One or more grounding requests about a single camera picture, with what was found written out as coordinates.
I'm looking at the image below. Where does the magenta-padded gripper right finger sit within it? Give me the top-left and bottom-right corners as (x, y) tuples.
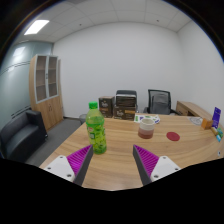
(132, 144), (182, 187)

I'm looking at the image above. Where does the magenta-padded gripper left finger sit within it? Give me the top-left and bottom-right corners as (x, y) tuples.
(43, 144), (95, 187)

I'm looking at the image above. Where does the green drink bottle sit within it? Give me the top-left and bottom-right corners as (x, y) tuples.
(85, 101), (108, 155)

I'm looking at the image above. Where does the flat round red coaster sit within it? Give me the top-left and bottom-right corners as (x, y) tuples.
(166, 131), (181, 142)

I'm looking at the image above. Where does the white and brown mug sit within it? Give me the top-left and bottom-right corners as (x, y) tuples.
(137, 117), (156, 140)

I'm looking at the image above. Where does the black leather sofa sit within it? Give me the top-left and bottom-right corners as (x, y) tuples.
(0, 109), (49, 164)

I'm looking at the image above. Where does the printed paper sheet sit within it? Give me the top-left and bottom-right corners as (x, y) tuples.
(133, 113), (161, 125)

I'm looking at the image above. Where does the wooden shelf cabinet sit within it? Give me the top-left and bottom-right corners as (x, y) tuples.
(28, 54), (65, 132)

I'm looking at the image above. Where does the black mesh office chair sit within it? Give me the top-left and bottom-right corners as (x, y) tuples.
(143, 88), (181, 116)

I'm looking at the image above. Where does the orange wooden box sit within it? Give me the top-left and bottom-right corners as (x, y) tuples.
(200, 117), (214, 130)

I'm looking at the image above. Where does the small beige box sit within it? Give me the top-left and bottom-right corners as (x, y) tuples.
(209, 126), (220, 136)

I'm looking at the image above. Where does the wooden side desk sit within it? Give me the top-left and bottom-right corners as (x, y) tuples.
(175, 100), (214, 121)

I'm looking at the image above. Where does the large brown cardboard carton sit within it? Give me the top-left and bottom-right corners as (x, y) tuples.
(113, 105), (138, 121)

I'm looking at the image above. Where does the purple packet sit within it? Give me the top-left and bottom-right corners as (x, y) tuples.
(211, 106), (222, 130)

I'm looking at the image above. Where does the small dark brown carton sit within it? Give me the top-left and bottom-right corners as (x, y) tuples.
(98, 96), (116, 119)

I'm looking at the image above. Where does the flat dark brown carton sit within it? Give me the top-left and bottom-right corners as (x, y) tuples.
(115, 93), (138, 108)

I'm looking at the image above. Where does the rectangular ceiling light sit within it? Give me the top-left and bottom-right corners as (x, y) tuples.
(23, 19), (51, 36)

